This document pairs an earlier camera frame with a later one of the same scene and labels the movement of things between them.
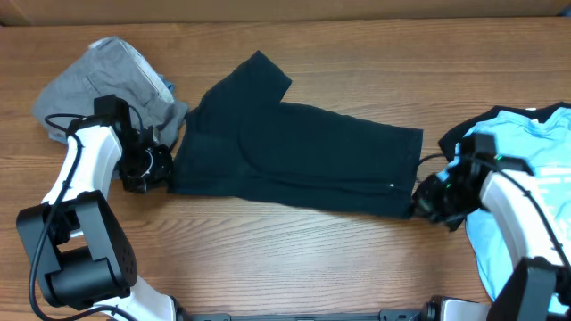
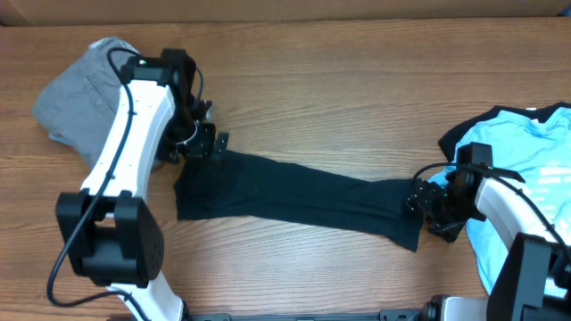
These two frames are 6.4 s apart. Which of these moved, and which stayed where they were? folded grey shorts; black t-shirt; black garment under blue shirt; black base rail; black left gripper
Moved: black left gripper; black t-shirt
Stayed: folded grey shorts; black base rail; black garment under blue shirt
